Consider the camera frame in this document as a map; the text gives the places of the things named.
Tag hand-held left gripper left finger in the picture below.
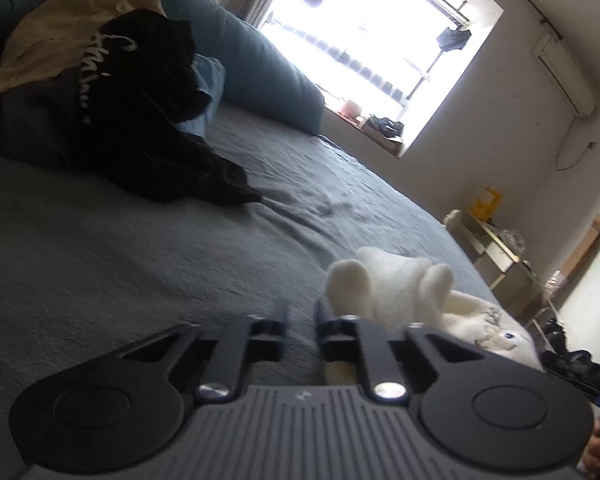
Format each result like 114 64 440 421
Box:
115 300 289 406

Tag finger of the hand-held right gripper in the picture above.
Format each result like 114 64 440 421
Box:
539 350 598 378

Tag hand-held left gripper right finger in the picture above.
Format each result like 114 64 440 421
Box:
313 299 491 403

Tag white fleece sweater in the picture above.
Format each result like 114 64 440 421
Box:
325 246 543 386

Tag brown cardboard sheet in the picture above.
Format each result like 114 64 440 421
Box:
560 212 600 286

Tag cream desk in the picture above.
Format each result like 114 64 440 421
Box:
445 210 556 321

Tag clear plastic bag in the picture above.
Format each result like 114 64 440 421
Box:
497 227 526 253

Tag yellow box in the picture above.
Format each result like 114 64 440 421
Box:
472 186 503 221

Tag dark shoes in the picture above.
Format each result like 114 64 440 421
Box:
367 115 406 138

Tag white air conditioner pipe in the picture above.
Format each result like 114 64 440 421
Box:
555 115 593 171

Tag black printed garment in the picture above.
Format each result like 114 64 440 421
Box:
70 9 263 206

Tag light blue cloth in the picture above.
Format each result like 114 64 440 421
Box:
172 55 227 138

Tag long blue pillow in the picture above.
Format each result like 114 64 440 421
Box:
130 0 327 136

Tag white air conditioner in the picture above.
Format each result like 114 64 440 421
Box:
530 34 597 117

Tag small dark hanging garment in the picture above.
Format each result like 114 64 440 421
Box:
436 25 473 52

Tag dark grey garment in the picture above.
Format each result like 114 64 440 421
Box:
0 67 106 161

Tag beige garment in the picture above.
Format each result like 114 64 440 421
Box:
0 0 168 98

